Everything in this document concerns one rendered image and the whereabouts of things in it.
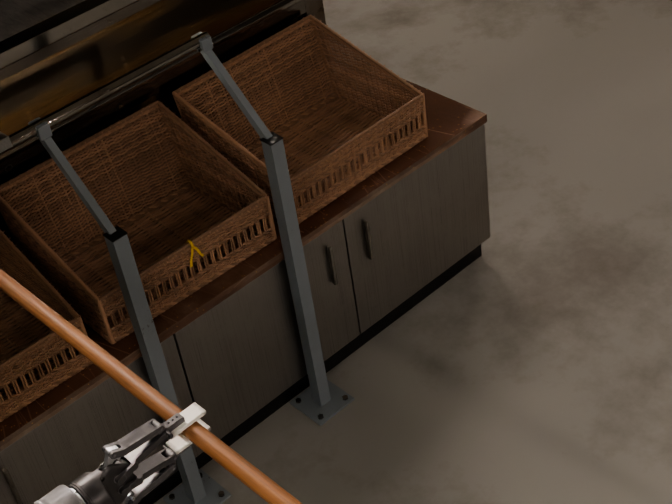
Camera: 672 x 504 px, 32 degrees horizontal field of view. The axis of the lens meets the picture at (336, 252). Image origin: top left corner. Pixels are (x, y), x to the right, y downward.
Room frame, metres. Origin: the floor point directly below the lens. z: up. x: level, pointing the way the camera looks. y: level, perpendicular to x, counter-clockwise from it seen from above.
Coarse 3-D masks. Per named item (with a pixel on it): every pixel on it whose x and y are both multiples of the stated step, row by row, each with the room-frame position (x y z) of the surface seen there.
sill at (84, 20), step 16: (96, 0) 2.92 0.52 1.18; (112, 0) 2.91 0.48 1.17; (128, 0) 2.94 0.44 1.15; (64, 16) 2.85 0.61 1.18; (80, 16) 2.85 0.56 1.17; (96, 16) 2.88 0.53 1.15; (32, 32) 2.79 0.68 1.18; (48, 32) 2.79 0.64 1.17; (64, 32) 2.82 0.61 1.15; (0, 48) 2.73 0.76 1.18; (16, 48) 2.73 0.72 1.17; (32, 48) 2.76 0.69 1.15; (0, 64) 2.70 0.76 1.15
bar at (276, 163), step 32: (160, 64) 2.55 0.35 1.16; (96, 96) 2.43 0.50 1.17; (32, 128) 2.33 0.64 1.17; (256, 128) 2.49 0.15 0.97; (64, 160) 2.30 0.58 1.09; (288, 192) 2.45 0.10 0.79; (288, 224) 2.44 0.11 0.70; (128, 256) 2.16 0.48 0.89; (288, 256) 2.45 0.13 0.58; (128, 288) 2.15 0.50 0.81; (160, 352) 2.17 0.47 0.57; (320, 352) 2.46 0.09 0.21; (160, 384) 2.15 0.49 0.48; (320, 384) 2.45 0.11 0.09; (320, 416) 2.39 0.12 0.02; (192, 480) 2.16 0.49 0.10
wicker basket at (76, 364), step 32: (0, 256) 2.49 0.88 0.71; (32, 288) 2.37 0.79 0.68; (0, 320) 2.37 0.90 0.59; (32, 320) 2.35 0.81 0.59; (0, 352) 2.25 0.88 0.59; (32, 352) 2.08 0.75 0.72; (64, 352) 2.13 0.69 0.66; (0, 384) 2.03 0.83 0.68; (32, 384) 2.07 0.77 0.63; (0, 416) 2.01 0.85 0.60
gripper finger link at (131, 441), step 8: (144, 424) 1.27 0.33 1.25; (160, 424) 1.27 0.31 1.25; (136, 432) 1.25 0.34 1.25; (144, 432) 1.25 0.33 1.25; (152, 432) 1.25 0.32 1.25; (160, 432) 1.26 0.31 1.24; (120, 440) 1.24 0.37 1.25; (128, 440) 1.24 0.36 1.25; (136, 440) 1.23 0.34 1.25; (144, 440) 1.24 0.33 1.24; (104, 448) 1.22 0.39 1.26; (120, 448) 1.22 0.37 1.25; (128, 448) 1.22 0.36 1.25; (112, 456) 1.20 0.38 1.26; (120, 456) 1.21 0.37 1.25
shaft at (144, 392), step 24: (0, 288) 1.73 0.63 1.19; (24, 288) 1.71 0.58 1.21; (48, 312) 1.62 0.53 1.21; (72, 336) 1.55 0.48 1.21; (96, 360) 1.48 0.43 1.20; (120, 384) 1.42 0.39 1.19; (144, 384) 1.40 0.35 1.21; (168, 408) 1.33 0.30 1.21; (192, 432) 1.27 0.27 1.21; (216, 456) 1.22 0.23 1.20; (240, 456) 1.21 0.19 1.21; (240, 480) 1.17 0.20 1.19; (264, 480) 1.15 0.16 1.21
